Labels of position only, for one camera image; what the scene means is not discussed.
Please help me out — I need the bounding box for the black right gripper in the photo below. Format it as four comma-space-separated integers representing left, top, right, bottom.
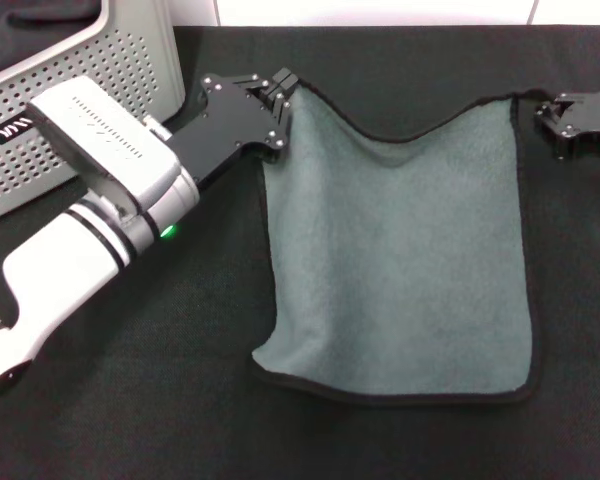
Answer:
532, 88, 600, 164

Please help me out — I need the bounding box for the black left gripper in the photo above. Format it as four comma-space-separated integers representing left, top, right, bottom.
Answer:
166, 67, 299, 195

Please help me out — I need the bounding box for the yellow and grey-green towel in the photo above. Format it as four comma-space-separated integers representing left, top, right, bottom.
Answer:
249, 77, 545, 410

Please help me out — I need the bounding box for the grey perforated storage box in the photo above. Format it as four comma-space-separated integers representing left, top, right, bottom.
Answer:
0, 0, 186, 226

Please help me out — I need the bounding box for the black tablecloth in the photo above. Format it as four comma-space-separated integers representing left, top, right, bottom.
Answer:
0, 24, 600, 480

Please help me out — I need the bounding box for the black cloth lining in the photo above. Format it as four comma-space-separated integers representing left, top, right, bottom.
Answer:
0, 0, 104, 79

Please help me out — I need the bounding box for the left arm cable with plug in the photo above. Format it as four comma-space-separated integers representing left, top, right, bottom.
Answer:
141, 114, 175, 145

